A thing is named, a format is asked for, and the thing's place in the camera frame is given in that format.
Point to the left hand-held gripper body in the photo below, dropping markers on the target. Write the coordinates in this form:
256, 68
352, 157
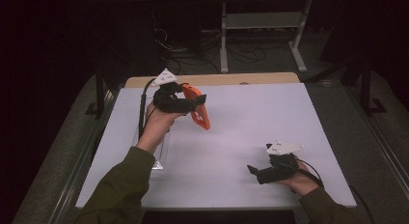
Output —
170, 101

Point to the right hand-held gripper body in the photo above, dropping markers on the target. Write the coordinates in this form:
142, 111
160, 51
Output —
279, 171

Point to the orange phone case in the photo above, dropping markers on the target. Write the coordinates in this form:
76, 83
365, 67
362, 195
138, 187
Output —
201, 117

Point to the clear plastic box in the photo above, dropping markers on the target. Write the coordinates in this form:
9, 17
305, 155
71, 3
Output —
162, 150

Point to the person's right hand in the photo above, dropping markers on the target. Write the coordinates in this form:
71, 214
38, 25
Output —
302, 183

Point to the person's left hand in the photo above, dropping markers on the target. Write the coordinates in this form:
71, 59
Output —
156, 124

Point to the light wooden table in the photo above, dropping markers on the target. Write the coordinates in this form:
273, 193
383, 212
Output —
231, 79

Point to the black metal stand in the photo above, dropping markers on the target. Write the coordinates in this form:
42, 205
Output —
366, 89
99, 95

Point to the white metal table frame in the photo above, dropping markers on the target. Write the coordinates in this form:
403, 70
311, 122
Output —
224, 40

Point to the metal frame rail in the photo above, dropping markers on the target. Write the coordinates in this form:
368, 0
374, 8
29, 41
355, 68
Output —
379, 134
83, 159

